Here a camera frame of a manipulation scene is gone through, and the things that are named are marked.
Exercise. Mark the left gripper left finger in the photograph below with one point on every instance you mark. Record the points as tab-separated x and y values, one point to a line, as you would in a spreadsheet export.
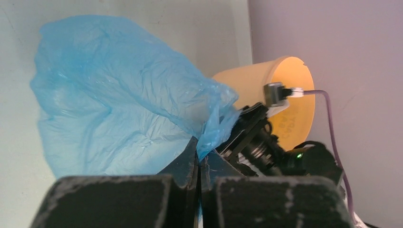
168	199

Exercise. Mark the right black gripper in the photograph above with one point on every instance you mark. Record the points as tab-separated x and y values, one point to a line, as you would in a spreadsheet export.
249	134

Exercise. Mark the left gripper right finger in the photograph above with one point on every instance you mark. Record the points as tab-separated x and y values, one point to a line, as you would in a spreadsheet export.
231	200

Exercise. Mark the beige plastic trash bin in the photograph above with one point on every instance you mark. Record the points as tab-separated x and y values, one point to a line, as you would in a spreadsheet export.
292	125

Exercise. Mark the blue plastic trash bag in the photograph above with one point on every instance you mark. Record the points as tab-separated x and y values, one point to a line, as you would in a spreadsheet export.
116	100

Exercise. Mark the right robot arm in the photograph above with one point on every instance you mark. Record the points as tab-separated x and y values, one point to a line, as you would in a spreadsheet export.
309	158

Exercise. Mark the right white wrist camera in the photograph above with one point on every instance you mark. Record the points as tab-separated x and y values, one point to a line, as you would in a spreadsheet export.
276	94

